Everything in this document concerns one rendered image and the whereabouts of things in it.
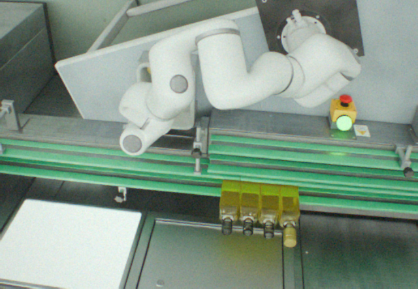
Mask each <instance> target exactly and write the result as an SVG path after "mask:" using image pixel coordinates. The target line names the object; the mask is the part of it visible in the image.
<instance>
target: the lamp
mask: <svg viewBox="0 0 418 289"><path fill-rule="evenodd" d="M336 124H337V126H338V128H339V129H341V130H347V129H349V128H350V127H351V118H350V117H349V116H348V115H345V114H343V115H340V116H339V117H337V119H336Z"/></svg>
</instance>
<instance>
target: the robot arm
mask: <svg viewBox="0 0 418 289"><path fill-rule="evenodd" d="M292 13H293V14H294V17H295V18H294V19H291V18H290V17H288V18H287V19H286V20H287V22H288V24H286V25H285V27H284V28H283V31H282V33H281V40H282V44H283V47H284V48H285V49H286V51H288V53H289V54H288V55H286V56H284V55H283V54H281V53H279V52H266V53H264V54H262V55H261V56H259V57H258V58H257V59H256V60H255V62H254V63H253V65H252V66H251V67H250V68H249V71H248V72H247V69H246V62H245V57H244V50H243V49H242V42H241V36H240V30H239V27H238V25H237V24H236V23H235V22H234V21H232V20H228V19H224V18H217V19H213V20H208V21H207V22H204V23H202V24H199V25H196V26H193V27H190V28H188V29H185V30H183V31H180V32H177V33H174V34H172V35H169V36H168V37H167V38H165V39H163V40H161V41H159V42H157V43H156V44H154V45H153V46H152V47H151V49H150V52H149V59H150V68H151V74H152V83H150V82H137V83H135V84H133V85H132V86H130V87H129V88H128V89H127V91H126V92H125V94H124V95H123V97H122V99H121V101H120V105H119V111H120V113H121V114H122V115H123V116H124V117H126V118H127V119H128V120H129V121H128V123H127V124H124V125H123V128H124V129H125V130H124V131H123V133H122V135H121V137H120V145H121V148H122V149H123V151H124V152H126V153H127V154H130V155H134V156H136V155H139V154H142V153H143V152H144V151H145V150H146V149H147V148H148V147H149V146H150V145H152V144H153V143H154V142H155V141H156V140H158V138H159V137H160V136H162V135H164V134H165V133H167V132H168V131H169V130H170V129H171V128H172V126H173V123H174V118H175V117H177V116H178V115H179V114H180V113H181V112H182V111H184V110H185V108H186V107H187V106H188V105H189V104H190V103H191V102H192V100H193V98H194V96H195V81H194V76H193V68H192V63H191V53H192V52H194V51H197V50H198V51H199V58H200V63H201V71H202V81H203V84H204V90H205V92H206V96H207V98H208V100H209V102H210V103H211V104H212V105H213V106H215V107H216V108H218V109H221V110H222V111H228V110H229V109H237V108H241V107H245V106H248V105H252V104H254V103H258V102H260V101H262V100H264V99H266V98H267V97H269V96H271V95H275V96H279V97H286V98H291V99H294V100H295V102H296V103H298V104H299V105H300V106H302V107H303V108H306V109H312V108H315V107H318V106H319V105H320V104H322V103H323V102H325V101H326V100H327V99H329V98H330V97H332V96H333V95H334V94H335V93H337V92H338V91H339V90H341V89H342V88H343V87H344V86H346V85H347V84H349V83H350V82H351V81H352V80H354V79H355V78H356V77H357V76H358V75H359V73H360V71H361V61H360V59H359V57H358V55H356V53H355V52H354V50H352V49H351V48H350V47H349V46H348V45H346V44H344V43H342V42H340V41H338V40H336V39H334V38H332V37H331V36H329V35H326V32H325V28H324V26H323V24H322V23H320V22H319V21H318V20H316V19H315V18H311V17H307V16H303V17H301V15H300V13H299V10H298V9H296V10H293V11H292Z"/></svg>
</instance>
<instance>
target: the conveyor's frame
mask: <svg viewBox="0 0 418 289"><path fill-rule="evenodd" d="M18 116H21V117H28V118H29V120H28V122H27V124H26V125H25V126H24V127H21V129H20V130H19V131H16V130H9V129H8V126H7V121H6V118H5V116H4V117H3V118H2V119H1V120H0V137H6V138H7V137H8V138H14V139H27V140H34V141H48V142H55V143H66V144H70V145H83V146H91V147H93V146H96V147H102V148H103V147H104V148H114V149H115V148H118V149H122V148H121V145H120V137H121V135H122V133H123V131H124V130H125V129H124V128H123V125H124V124H127V123H126V122H112V121H104V120H90V119H82V118H68V117H60V116H46V115H38V114H25V113H18ZM353 128H354V131H355V135H356V138H357V140H353V139H338V138H330V137H329V131H328V127H327V120H326V117H325V116H310V115H302V114H287V113H278V112H263V111H256V110H240V109H229V110H221V109H218V108H216V107H213V108H212V112H211V116H210V122H209V126H208V136H209V133H217V134H225V135H233V136H234V135H240V136H248V137H258V138H260V137H262V138H270V140H272V139H278V140H285V141H296V142H297V141H300V142H307V143H322V144H330V145H333V146H334V145H344V146H357V147H366V148H380V149H387V150H394V147H392V145H393V144H394V145H395V144H396V143H398V144H404V145H405V149H404V150H407V148H408V145H412V146H413V148H412V150H411V151H416V152H418V146H417V145H415V143H414V141H413V138H412V136H411V134H410V132H409V130H408V127H407V125H406V124H394V123H385V122H371V121H370V120H356V119H355V121H354V124H353ZM195 137H197V136H196V130H195V133H194V136H193V137H179V136H171V135H162V136H160V137H159V138H158V140H156V141H155V142H154V143H153V144H151V145H150V146H149V147H148V148H147V149H146V150H145V151H147V152H148V153H149V152H160V153H169V154H175V155H184V157H185V156H191V151H192V150H193V143H194V140H195ZM201 157H205V158H206V157H207V158H209V157H210V155H208V150H207V153H206V154H205V153H204V152H202V156H201Z"/></svg>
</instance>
